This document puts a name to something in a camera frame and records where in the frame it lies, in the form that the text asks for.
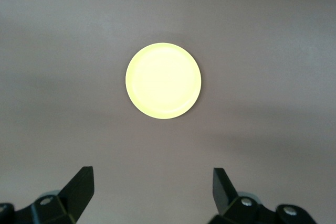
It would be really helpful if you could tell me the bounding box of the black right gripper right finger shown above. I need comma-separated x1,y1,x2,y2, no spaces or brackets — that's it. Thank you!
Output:
208,167,319,224

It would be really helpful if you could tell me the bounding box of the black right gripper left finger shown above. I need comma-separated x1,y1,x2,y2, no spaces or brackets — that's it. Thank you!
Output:
0,166,95,224

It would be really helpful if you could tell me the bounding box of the yellow round plate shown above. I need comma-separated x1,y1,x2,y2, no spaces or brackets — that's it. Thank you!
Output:
125,41,203,120

